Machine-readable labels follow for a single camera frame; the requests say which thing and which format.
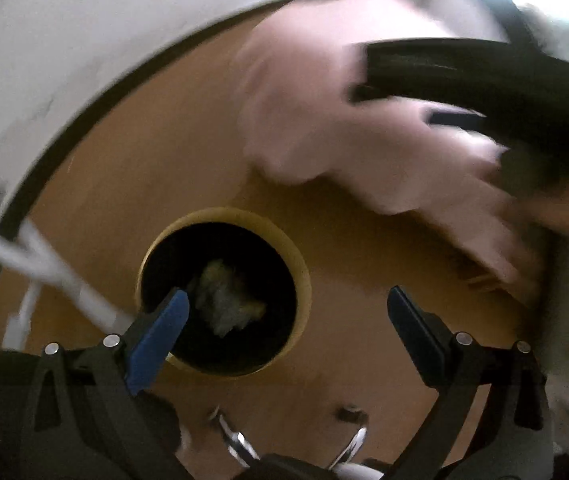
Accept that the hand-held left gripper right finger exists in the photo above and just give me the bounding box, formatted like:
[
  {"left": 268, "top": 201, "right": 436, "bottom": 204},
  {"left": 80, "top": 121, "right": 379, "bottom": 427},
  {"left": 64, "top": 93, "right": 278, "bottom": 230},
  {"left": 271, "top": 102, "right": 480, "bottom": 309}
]
[{"left": 387, "top": 285, "right": 556, "bottom": 480}]

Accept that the paper wad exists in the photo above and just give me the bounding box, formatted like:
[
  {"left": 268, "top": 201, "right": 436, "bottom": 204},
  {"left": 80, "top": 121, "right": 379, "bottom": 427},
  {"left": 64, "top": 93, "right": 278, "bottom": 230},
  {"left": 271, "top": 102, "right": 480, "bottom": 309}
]
[{"left": 186, "top": 258, "right": 268, "bottom": 339}]

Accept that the chrome chair leg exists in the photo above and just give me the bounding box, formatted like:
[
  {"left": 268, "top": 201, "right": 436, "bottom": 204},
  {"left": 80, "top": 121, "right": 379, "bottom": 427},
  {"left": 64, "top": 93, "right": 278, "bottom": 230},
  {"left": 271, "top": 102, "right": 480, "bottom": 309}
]
[
  {"left": 330, "top": 404, "right": 371, "bottom": 467},
  {"left": 208, "top": 405, "right": 265, "bottom": 467}
]

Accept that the round hole with yellow rim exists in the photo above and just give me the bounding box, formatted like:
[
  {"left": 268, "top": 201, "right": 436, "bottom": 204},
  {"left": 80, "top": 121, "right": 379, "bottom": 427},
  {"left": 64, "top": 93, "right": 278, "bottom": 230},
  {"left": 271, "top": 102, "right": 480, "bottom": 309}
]
[{"left": 136, "top": 207, "right": 313, "bottom": 377}]

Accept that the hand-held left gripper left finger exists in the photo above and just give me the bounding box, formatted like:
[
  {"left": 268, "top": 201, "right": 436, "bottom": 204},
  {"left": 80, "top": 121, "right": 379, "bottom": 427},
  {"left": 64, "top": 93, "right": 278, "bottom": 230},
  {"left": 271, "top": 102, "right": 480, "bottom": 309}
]
[{"left": 19, "top": 288, "right": 190, "bottom": 480}]

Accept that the white cable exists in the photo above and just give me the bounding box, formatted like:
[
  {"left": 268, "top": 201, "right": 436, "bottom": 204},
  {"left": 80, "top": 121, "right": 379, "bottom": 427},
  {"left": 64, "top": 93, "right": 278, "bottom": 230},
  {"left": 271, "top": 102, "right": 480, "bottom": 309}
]
[{"left": 0, "top": 214, "right": 135, "bottom": 351}]

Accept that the pink blanket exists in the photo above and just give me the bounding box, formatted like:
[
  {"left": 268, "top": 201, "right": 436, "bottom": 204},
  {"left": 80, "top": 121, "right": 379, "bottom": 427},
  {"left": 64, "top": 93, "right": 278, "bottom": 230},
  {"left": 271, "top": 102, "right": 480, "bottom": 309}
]
[{"left": 237, "top": 0, "right": 542, "bottom": 303}]

